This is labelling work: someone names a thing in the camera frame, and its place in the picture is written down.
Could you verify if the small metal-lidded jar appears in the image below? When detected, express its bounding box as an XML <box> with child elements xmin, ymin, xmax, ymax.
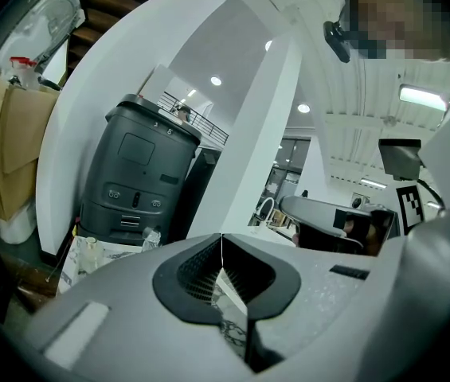
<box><xmin>83</xmin><ymin>236</ymin><xmax>104</xmax><ymax>275</ymax></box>

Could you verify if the black head-mounted camera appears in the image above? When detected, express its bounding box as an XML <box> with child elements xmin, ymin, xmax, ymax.
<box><xmin>323</xmin><ymin>14</ymin><xmax>354</xmax><ymax>64</ymax></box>

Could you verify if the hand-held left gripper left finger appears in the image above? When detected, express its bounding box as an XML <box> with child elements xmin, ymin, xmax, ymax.
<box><xmin>0</xmin><ymin>232</ymin><xmax>257</xmax><ymax>382</ymax></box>

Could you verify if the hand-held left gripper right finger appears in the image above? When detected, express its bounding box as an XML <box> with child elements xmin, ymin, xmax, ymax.
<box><xmin>223</xmin><ymin>232</ymin><xmax>413</xmax><ymax>382</ymax></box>

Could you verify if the chrome faucet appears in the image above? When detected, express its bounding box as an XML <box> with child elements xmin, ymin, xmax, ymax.
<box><xmin>141</xmin><ymin>225</ymin><xmax>163</xmax><ymax>252</ymax></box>

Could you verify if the brown wooden staircase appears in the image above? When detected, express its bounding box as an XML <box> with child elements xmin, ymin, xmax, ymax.
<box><xmin>67</xmin><ymin>0</ymin><xmax>194</xmax><ymax>68</ymax></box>

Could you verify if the person's own body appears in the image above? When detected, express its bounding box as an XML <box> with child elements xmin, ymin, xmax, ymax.
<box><xmin>343</xmin><ymin>0</ymin><xmax>450</xmax><ymax>62</ymax></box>

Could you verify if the brown cardboard box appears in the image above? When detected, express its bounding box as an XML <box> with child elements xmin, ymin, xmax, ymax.
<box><xmin>0</xmin><ymin>65</ymin><xmax>62</xmax><ymax>222</ymax></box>

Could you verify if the white gooseneck faucet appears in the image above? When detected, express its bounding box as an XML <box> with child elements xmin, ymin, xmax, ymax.
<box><xmin>256</xmin><ymin>196</ymin><xmax>276</xmax><ymax>225</ymax></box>

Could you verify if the person's right forearm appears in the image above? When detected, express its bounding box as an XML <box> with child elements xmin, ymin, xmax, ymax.
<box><xmin>419</xmin><ymin>65</ymin><xmax>450</xmax><ymax>224</ymax></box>

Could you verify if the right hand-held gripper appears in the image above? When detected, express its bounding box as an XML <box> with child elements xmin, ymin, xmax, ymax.
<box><xmin>280</xmin><ymin>183</ymin><xmax>427</xmax><ymax>255</ymax></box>

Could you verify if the grey appliance with glass door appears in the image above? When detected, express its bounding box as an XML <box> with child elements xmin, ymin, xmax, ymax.
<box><xmin>0</xmin><ymin>0</ymin><xmax>86</xmax><ymax>74</ymax></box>

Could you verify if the rectangular ceiling light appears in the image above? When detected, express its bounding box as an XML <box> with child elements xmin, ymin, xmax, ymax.
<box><xmin>398</xmin><ymin>84</ymin><xmax>447</xmax><ymax>110</ymax></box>

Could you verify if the clear plastic container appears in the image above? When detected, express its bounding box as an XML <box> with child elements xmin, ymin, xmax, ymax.
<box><xmin>8</xmin><ymin>56</ymin><xmax>39</xmax><ymax>92</ymax></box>

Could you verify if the person's right hand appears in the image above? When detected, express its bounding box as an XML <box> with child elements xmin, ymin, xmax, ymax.
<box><xmin>370</xmin><ymin>212</ymin><xmax>393</xmax><ymax>256</ymax></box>

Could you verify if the black metal railing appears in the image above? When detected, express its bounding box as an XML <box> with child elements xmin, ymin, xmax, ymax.
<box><xmin>156</xmin><ymin>92</ymin><xmax>229</xmax><ymax>150</ymax></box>

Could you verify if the white bucket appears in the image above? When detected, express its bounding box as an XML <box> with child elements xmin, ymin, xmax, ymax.
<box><xmin>0</xmin><ymin>201</ymin><xmax>37</xmax><ymax>246</ymax></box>

